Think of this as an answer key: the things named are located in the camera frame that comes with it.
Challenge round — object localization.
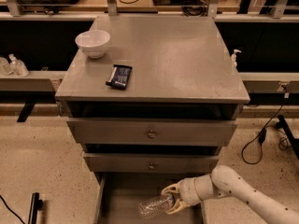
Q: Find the black bracket under shelf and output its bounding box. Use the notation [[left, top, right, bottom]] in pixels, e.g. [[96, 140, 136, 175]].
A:
[[17, 101, 36, 122]]

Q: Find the grey top drawer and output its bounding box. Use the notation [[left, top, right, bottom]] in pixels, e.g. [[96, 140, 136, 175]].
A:
[[67, 118, 237, 147]]

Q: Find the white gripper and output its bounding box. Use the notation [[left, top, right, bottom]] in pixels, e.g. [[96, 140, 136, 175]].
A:
[[161, 177, 201, 215]]

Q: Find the black power cable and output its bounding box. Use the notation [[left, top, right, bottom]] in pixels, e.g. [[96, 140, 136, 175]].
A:
[[241, 91, 292, 165]]

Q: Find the grey middle drawer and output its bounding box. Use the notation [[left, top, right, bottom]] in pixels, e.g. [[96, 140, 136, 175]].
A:
[[83, 153, 218, 174]]

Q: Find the grey drawer cabinet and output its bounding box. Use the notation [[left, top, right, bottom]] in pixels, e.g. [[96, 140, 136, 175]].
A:
[[54, 14, 251, 187]]

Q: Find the clear bottle at edge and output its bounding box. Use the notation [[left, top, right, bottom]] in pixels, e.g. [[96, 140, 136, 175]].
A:
[[0, 57, 12, 75]]

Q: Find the black floor stand left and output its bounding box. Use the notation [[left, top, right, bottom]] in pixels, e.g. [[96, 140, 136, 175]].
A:
[[27, 192, 44, 224]]

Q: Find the black cable bottom left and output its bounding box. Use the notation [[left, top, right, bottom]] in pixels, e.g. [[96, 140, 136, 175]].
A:
[[0, 195, 25, 224]]

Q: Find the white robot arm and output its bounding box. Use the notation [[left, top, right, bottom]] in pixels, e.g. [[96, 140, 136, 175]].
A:
[[161, 165, 299, 224]]

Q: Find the clear plastic water bottle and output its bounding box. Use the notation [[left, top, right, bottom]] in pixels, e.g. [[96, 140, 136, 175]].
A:
[[138, 194, 175, 219]]

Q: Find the white ceramic bowl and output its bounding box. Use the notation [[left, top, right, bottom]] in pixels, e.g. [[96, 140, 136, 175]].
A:
[[75, 30, 110, 59]]

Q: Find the black stand leg right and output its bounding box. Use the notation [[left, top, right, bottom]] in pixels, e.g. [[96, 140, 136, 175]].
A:
[[278, 115, 299, 160]]

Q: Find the clear sanitizer bottle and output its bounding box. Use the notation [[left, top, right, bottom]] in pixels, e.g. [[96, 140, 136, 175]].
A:
[[8, 54, 29, 77]]

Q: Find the dark blue snack bar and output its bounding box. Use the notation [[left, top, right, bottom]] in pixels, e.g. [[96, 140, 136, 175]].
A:
[[106, 64, 133, 90]]

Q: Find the grey open bottom drawer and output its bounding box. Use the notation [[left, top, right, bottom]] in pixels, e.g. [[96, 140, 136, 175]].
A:
[[94, 173, 204, 224]]

